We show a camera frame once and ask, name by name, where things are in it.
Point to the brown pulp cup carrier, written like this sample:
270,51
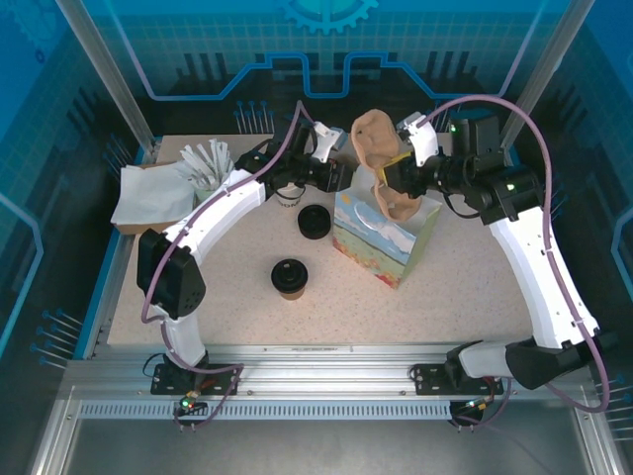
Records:
376,133

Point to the landscape print paper bag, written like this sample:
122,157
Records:
376,247

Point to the black plastic cup lid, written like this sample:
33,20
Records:
290,273

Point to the white paper napkin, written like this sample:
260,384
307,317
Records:
153,195

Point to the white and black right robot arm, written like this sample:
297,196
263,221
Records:
544,277

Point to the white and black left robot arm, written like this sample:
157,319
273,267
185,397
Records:
217,213

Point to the white paper cup black print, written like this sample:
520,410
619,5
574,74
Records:
291,199

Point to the black cup lid stack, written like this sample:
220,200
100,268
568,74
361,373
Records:
314,222

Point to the brown cardboard napkin box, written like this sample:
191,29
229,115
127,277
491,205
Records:
143,228

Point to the small LED circuit board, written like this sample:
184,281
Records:
188,405
477,405

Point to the blue table edge strip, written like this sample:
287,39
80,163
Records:
101,297

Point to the aluminium frame post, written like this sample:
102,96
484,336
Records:
544,74
109,79

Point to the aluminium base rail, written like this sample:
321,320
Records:
321,371

